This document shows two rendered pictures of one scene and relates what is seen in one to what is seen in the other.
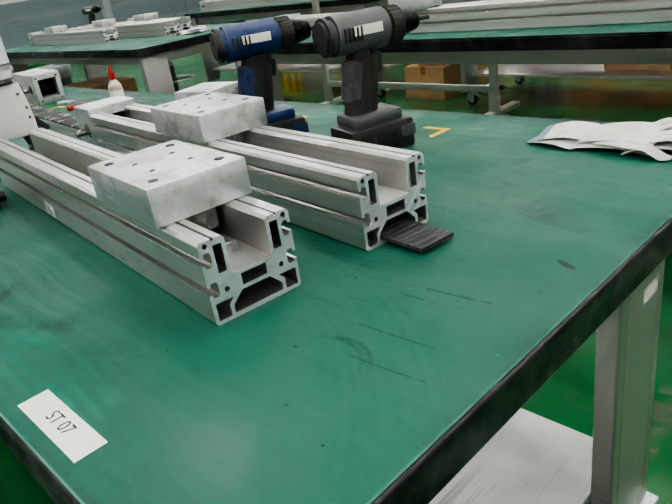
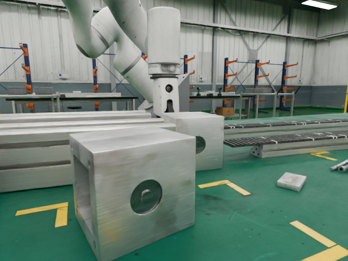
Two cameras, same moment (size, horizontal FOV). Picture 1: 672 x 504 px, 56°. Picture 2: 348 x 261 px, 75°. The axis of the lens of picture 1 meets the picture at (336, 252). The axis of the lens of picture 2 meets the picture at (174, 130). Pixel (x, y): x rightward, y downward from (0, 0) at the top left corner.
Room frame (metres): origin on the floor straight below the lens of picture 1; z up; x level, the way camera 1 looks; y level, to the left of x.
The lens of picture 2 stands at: (1.45, 0.01, 0.92)
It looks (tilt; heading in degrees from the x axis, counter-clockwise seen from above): 10 degrees down; 108
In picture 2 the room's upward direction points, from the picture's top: straight up
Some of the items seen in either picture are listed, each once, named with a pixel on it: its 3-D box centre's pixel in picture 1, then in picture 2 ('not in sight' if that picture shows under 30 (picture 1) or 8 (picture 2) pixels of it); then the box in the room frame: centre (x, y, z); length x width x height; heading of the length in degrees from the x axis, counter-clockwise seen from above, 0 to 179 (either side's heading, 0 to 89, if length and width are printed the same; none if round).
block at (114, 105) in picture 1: (104, 126); (187, 138); (1.34, 0.43, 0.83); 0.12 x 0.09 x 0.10; 126
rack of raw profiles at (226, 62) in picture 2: not in sight; (262, 86); (1.93, 10.33, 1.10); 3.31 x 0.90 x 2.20; 42
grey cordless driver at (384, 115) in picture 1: (381, 79); not in sight; (1.03, -0.11, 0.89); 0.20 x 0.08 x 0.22; 115
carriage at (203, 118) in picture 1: (209, 124); not in sight; (0.98, 0.16, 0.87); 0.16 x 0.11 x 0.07; 36
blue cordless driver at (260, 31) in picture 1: (277, 83); not in sight; (1.15, 0.06, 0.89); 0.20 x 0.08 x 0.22; 109
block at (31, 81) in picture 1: (40, 88); not in sight; (2.17, 0.87, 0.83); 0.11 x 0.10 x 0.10; 129
